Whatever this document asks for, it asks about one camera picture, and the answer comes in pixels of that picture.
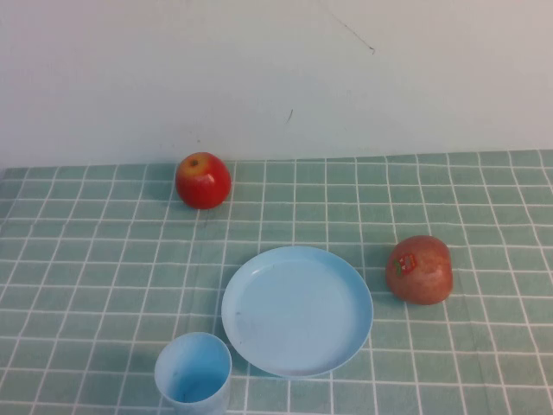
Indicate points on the light blue plastic plate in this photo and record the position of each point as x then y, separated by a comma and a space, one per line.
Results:
298, 311

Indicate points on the light blue plastic cup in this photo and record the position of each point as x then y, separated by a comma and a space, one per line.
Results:
194, 376

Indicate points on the shiny red apple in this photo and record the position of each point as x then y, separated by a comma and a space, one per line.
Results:
203, 183

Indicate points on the dull red apple with sticker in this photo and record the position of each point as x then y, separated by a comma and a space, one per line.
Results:
421, 272

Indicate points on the green white-checked tablecloth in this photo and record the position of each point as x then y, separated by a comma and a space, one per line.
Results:
86, 276

